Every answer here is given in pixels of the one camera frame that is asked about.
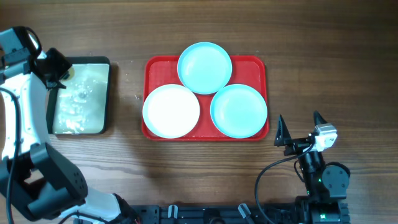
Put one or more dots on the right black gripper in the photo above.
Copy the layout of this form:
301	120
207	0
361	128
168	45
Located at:
283	138

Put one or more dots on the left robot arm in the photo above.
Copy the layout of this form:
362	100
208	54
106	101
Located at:
36	179

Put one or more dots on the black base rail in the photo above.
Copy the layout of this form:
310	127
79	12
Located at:
243	214

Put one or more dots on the black water tray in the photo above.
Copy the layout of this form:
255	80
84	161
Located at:
82	107

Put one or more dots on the green yellow sponge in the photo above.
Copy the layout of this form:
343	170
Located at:
71	73

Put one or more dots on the white round plate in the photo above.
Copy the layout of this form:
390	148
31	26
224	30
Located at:
171	111

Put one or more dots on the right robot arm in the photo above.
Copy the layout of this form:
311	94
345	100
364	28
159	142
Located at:
326	183

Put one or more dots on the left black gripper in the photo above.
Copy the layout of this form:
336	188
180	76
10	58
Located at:
64	63

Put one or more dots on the light blue plate top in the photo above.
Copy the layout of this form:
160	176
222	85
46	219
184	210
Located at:
204	68

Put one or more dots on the red plastic tray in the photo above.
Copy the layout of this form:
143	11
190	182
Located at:
247	70

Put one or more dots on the light blue plate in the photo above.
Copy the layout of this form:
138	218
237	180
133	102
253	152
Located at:
204	68
238	111

